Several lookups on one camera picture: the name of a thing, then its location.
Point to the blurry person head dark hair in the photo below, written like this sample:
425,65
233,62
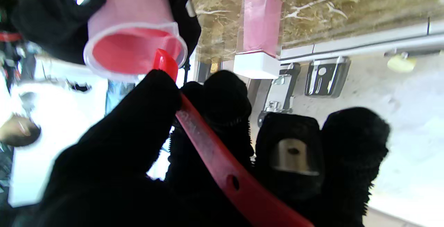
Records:
19,131

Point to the white back counter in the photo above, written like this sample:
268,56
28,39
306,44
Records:
364,41

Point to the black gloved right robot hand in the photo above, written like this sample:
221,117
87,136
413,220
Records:
52,22

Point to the red plastic measuring spoon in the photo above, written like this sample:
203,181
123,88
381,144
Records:
222,161

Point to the pink container with white lid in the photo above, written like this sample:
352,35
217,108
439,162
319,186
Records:
262,22

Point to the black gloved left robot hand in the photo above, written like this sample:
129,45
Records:
121,168

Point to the pink plastic measuring cup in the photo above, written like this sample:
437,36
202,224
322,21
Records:
131,12

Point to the black toaster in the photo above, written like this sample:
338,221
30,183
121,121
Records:
326,78

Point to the yellow pastry piece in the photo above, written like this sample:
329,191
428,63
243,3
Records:
400,64

